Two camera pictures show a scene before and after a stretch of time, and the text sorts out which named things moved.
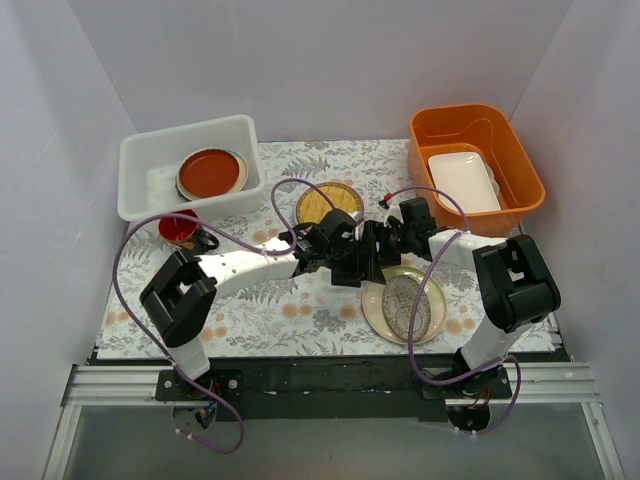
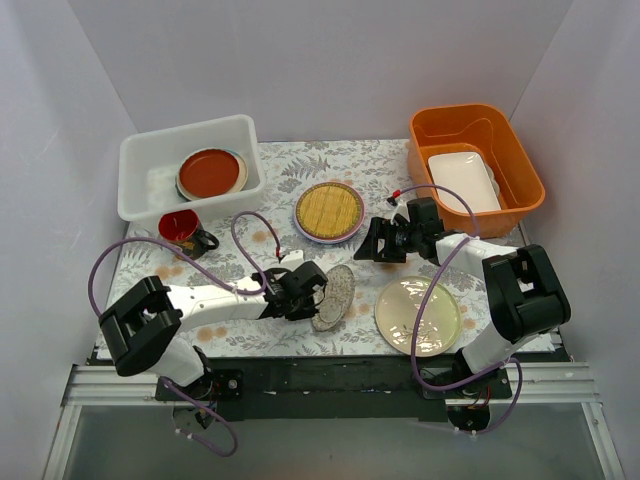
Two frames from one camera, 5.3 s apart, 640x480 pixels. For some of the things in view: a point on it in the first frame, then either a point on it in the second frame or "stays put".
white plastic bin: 148,163 stays put
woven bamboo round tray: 312,204 stays put
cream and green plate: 373,304 → 398,308
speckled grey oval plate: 398,302 → 333,301
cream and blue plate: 241,178 stays put
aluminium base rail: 570,384 stays put
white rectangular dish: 464,178 stays put
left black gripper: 347,265 → 304,298
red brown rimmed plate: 210,172 stays put
